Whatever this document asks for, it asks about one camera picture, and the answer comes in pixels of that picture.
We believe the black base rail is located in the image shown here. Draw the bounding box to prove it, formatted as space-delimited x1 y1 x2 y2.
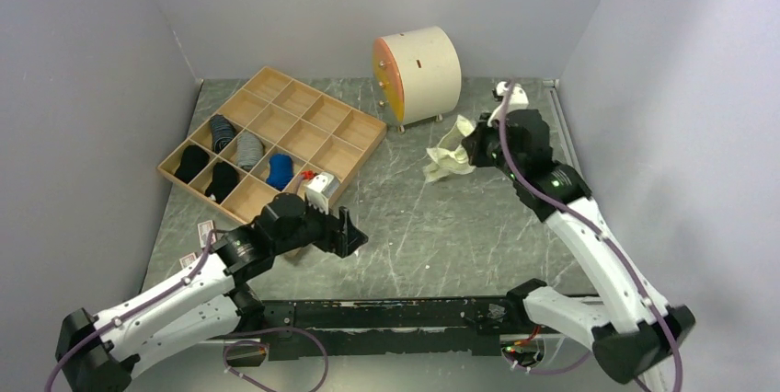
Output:
226 295 553 361

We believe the cream cloth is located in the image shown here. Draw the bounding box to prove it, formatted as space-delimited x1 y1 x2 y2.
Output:
422 115 476 183

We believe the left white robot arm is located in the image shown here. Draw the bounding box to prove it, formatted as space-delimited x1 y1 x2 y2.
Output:
44 193 368 391

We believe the wooden compartment tray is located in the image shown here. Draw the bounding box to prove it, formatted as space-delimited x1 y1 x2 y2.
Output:
157 67 387 224

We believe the black rolled sock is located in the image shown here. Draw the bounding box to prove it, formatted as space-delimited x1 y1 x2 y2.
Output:
173 144 211 183
204 162 239 203

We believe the blue underwear white trim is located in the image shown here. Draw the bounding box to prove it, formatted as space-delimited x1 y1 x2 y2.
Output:
266 154 294 191

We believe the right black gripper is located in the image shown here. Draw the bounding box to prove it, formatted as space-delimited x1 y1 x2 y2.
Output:
462 112 522 180

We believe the cream cylindrical drawer cabinet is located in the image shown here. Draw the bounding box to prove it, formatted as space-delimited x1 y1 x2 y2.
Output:
372 26 463 133

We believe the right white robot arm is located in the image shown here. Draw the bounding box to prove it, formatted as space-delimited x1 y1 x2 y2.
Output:
462 110 695 391

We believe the dark striped rolled sock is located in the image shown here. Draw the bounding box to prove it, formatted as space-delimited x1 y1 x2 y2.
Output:
209 114 237 153

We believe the small red white tag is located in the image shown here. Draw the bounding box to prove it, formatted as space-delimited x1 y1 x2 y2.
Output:
178 252 199 269

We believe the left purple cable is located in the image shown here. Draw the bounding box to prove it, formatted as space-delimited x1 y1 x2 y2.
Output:
43 227 330 392

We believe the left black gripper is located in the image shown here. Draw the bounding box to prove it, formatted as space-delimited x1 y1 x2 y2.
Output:
272 193 368 257

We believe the grey rolled sock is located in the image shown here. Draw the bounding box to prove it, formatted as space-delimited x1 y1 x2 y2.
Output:
236 131 265 171

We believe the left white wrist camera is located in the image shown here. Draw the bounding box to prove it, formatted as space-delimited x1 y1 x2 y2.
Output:
304 172 340 214

